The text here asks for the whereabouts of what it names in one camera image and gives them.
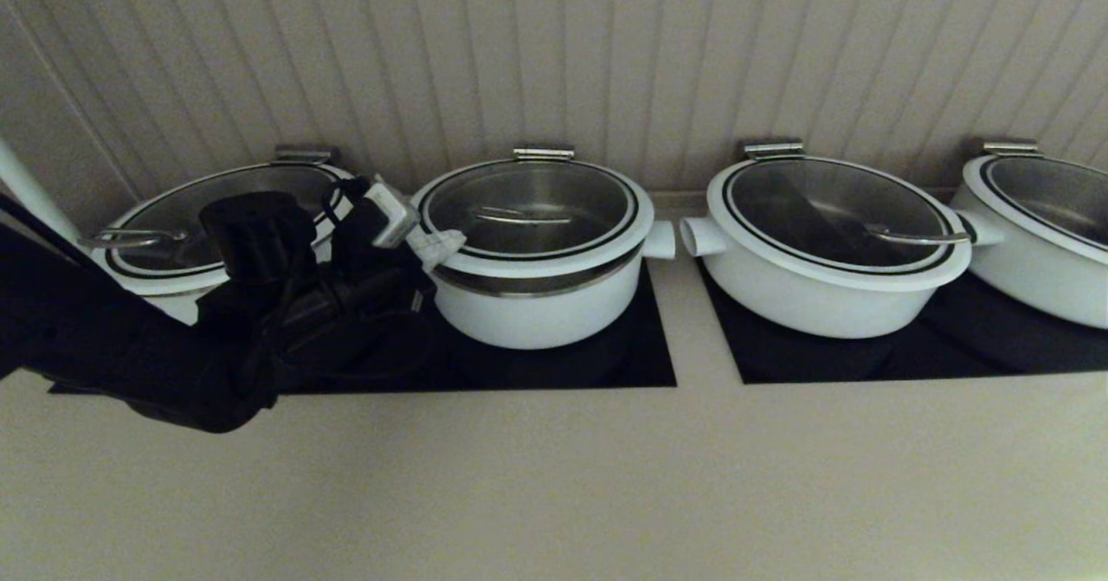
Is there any glass lid white rim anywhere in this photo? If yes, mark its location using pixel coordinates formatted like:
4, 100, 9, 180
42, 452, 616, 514
410, 158, 656, 281

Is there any white cooking pot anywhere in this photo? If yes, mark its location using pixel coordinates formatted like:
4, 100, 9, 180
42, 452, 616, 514
950, 208, 1108, 332
680, 216, 958, 340
138, 282, 228, 326
429, 216, 677, 351

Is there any far left white pot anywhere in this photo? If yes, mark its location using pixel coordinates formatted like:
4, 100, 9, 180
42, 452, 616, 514
76, 162, 356, 297

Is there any far right white pot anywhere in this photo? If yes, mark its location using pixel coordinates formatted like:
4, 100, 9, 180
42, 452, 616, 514
961, 155, 1108, 267

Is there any black glass cooktop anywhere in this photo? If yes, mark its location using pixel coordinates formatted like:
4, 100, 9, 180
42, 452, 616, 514
697, 261, 1108, 385
49, 261, 678, 395

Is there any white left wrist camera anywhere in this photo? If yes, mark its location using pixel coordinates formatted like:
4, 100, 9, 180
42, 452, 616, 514
364, 181, 422, 249

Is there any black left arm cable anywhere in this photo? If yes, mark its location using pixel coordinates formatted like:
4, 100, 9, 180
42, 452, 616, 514
320, 176, 438, 383

